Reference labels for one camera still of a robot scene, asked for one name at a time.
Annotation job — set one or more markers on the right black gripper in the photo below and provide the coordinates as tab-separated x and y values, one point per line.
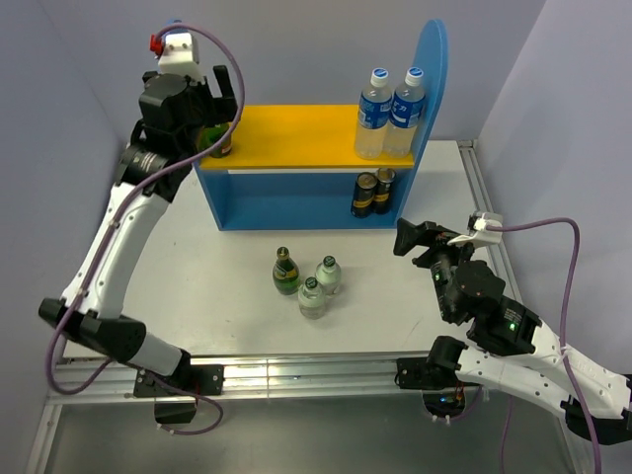
425	233

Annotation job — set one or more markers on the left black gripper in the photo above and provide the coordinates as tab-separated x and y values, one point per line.
219	110

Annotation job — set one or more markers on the green Perrier bottle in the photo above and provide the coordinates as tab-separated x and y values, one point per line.
286	275
209	136

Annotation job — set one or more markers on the clear glass bottle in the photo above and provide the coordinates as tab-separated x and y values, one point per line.
311	299
329	275

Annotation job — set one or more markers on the Pocari Sweat bottle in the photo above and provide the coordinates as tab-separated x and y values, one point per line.
373	114
407	106

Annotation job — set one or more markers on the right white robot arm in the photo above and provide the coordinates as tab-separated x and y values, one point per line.
508	347

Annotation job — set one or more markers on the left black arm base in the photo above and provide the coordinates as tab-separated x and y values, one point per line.
199	379

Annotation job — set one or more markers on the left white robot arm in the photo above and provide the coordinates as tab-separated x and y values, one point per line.
176	113

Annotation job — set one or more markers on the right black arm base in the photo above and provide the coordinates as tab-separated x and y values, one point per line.
445	398

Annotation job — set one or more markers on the blue and yellow wooden shelf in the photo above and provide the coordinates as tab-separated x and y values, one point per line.
293	167

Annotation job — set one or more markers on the front black yellow can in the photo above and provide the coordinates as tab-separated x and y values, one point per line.
364	191

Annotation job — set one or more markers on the black yellow can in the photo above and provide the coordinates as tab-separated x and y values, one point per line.
385	181
364	191

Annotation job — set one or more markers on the rear black yellow can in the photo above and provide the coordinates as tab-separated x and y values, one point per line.
385	181

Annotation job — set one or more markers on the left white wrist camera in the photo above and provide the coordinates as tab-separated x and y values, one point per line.
177	53

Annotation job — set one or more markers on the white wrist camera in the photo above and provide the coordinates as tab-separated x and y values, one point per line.
177	53
479	230

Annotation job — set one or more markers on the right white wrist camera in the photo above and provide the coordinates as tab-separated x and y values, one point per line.
479	230

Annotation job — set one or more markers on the aluminium right side rail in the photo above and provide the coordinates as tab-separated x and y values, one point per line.
580	455

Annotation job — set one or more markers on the aluminium rail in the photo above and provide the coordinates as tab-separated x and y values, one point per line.
261	377
580	455

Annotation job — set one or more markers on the aluminium front rail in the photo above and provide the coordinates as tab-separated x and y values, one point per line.
261	377

